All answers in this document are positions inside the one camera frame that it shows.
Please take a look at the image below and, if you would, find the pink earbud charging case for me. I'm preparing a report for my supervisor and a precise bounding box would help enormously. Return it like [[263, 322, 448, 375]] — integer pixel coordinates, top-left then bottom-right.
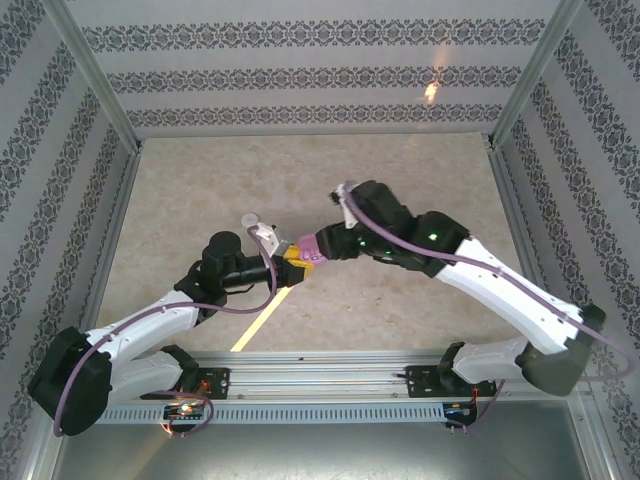
[[297, 231, 327, 265]]

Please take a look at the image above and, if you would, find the lit electronics board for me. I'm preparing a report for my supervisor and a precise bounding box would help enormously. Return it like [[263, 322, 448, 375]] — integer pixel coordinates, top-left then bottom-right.
[[163, 398, 207, 427]]

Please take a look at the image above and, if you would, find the small electronics board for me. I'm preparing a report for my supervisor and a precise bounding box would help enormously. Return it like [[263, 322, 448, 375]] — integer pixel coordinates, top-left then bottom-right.
[[443, 399, 477, 426]]

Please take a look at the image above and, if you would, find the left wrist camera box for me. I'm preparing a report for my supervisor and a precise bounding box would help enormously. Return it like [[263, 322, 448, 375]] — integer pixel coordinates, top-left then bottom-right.
[[248, 222, 291, 259]]

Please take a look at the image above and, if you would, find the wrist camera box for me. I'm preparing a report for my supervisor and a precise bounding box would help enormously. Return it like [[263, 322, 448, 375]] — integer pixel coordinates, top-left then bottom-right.
[[248, 222, 291, 259], [327, 180, 361, 231]]

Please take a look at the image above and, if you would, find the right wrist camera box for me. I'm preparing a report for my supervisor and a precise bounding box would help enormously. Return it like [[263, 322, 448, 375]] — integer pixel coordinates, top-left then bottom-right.
[[327, 180, 361, 231]]

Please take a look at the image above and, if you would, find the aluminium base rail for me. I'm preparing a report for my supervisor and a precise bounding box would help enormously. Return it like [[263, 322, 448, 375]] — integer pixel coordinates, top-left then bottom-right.
[[144, 349, 501, 402]]

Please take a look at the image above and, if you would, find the aluminium frame side rail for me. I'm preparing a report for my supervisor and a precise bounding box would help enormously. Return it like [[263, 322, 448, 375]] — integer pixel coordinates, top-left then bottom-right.
[[487, 147, 629, 480], [29, 147, 144, 480]]

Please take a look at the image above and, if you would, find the perforated metal cable tray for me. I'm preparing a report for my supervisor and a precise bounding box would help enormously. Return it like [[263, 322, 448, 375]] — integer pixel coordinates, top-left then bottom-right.
[[107, 403, 479, 426]]

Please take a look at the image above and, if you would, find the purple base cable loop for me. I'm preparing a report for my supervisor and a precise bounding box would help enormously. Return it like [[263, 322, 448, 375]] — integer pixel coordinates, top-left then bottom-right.
[[164, 388, 217, 437]]

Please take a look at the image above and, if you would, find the thin purple base cable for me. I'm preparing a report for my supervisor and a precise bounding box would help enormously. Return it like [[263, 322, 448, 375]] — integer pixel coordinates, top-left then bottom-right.
[[468, 379, 505, 432]]

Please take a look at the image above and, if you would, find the aluminium frame corner post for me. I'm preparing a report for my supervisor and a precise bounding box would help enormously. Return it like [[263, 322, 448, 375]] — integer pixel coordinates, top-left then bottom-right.
[[488, 0, 585, 151], [40, 0, 144, 154]]

